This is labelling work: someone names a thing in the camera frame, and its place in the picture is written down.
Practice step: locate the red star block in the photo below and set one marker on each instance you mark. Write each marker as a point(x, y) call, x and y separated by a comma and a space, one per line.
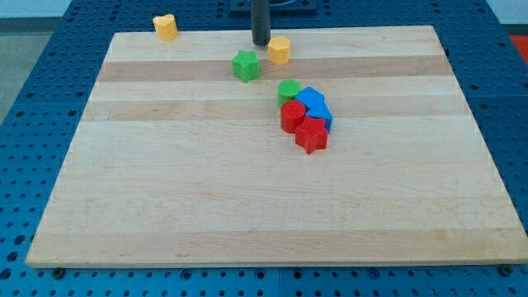
point(312, 134)

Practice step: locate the green star block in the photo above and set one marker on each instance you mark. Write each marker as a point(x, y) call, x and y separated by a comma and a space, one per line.
point(246, 66)

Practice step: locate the red cylinder block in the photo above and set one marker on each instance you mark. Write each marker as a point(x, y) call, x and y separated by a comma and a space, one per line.
point(292, 114)

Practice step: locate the green cylinder block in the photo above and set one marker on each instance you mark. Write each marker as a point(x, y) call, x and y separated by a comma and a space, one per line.
point(287, 90)

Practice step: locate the blue triangle block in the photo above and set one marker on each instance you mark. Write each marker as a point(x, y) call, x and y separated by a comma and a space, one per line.
point(321, 111)

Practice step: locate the blue cube block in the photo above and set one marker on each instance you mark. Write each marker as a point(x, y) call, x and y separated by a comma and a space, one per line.
point(310, 97)

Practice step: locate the wooden board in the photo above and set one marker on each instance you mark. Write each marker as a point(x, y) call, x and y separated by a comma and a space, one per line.
point(177, 163)

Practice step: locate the yellow hexagon block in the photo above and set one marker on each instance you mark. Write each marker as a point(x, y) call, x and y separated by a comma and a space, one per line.
point(279, 50)

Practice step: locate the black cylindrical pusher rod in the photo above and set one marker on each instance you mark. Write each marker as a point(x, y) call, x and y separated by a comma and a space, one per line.
point(260, 22)

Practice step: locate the yellow heart block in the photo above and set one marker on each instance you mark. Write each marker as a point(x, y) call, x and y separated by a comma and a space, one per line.
point(165, 27)

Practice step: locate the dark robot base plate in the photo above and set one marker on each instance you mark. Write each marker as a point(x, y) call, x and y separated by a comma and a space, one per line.
point(276, 6)

